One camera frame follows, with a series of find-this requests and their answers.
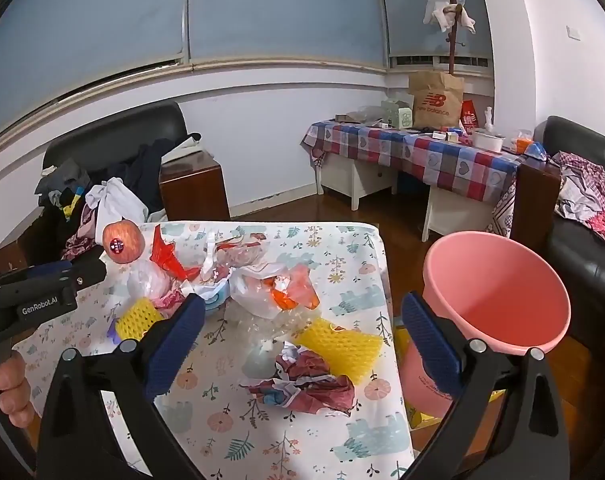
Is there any maroon paper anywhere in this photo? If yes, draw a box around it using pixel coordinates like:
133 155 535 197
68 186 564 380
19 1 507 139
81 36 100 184
240 342 355 416

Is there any brown paper shopping bag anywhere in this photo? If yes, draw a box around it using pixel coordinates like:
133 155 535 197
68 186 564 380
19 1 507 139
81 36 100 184
409 70 464 129

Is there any floral tablecloth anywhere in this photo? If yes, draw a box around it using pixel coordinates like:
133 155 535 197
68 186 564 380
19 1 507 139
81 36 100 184
12 219 416 480

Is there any pink plastic trash bin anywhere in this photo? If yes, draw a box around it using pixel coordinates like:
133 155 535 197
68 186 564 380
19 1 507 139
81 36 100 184
400 231 571 417

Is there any wall socket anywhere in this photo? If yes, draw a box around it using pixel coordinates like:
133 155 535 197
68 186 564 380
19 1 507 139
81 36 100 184
566 25 581 41

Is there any checkered tablecloth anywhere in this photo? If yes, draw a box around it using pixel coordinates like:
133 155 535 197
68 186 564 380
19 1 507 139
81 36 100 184
301 122 521 205

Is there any red apple with sticker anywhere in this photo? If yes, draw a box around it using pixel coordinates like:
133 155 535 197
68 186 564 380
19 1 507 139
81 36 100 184
103 219 145 264

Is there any purple plastic scrap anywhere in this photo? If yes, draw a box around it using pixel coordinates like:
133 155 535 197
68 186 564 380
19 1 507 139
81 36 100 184
106 318 121 344

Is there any clear plastic wrap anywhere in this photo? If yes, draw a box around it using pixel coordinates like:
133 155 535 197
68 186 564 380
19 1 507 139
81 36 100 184
224 301 321 379

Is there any white garment on chair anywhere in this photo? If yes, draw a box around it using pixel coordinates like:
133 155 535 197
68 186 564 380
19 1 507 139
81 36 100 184
86 177 148 245

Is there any white bowl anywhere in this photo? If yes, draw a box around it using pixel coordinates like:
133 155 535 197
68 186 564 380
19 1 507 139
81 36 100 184
471 129 504 153

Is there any patterned cloth on sofa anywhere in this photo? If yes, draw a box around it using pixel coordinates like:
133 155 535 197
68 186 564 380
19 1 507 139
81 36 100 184
552 151 605 242

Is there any brown wooden side cabinet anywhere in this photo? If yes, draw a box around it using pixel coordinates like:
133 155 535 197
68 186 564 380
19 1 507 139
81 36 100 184
159 151 230 221

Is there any white orange plastic bag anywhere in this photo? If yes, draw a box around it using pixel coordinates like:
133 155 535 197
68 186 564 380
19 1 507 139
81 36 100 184
229 262 319 320

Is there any yellow foam fruit net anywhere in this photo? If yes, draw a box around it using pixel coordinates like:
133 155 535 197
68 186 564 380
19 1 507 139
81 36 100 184
115 298 165 341

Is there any green white box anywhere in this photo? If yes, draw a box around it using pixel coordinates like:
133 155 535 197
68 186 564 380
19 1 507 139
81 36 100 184
381 100 413 130

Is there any red snack packet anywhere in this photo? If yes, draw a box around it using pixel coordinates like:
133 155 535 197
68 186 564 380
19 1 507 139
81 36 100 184
461 100 479 131

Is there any person's left hand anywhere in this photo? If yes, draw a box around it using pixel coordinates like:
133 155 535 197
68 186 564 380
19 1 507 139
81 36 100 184
0 351 34 429

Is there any red plastic wrapper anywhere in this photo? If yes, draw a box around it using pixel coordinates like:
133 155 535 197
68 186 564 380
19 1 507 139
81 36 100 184
150 224 200 282

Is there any wooden coat stand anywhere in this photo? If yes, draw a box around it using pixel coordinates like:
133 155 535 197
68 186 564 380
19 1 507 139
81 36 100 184
447 0 464 76

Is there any black leather armchair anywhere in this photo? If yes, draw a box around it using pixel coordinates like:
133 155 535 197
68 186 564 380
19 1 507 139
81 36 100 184
0 100 204 271

